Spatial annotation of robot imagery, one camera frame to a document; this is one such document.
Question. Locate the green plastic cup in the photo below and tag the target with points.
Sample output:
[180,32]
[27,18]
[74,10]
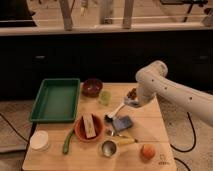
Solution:
[104,97]

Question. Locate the orange fruit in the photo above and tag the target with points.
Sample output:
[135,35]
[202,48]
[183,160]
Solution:
[148,151]

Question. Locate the white handled brush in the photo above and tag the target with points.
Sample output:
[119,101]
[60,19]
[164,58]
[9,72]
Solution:
[109,117]

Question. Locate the green cucumber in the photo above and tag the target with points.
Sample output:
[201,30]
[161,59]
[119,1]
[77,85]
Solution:
[65,148]

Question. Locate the metal measuring cup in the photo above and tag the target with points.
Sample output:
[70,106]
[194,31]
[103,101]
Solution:
[112,147]

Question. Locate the wooden block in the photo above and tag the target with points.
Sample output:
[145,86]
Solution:
[89,126]

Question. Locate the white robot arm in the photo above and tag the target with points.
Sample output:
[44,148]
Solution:
[152,80]

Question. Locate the blue sponge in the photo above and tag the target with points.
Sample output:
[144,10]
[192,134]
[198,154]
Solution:
[122,123]

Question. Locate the small metal spoon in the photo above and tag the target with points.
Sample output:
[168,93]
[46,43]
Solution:
[113,133]

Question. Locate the dark red bowl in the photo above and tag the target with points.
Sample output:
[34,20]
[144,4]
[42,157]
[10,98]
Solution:
[92,87]

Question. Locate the green plastic tray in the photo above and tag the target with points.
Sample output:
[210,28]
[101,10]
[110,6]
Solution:
[56,101]

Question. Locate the orange bowl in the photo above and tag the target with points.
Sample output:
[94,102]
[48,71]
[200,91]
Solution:
[80,131]

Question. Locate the brown dried food pile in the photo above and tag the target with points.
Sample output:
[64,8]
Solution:
[132,94]

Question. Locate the grey-blue towel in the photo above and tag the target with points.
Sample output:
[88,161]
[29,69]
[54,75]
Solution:
[131,102]

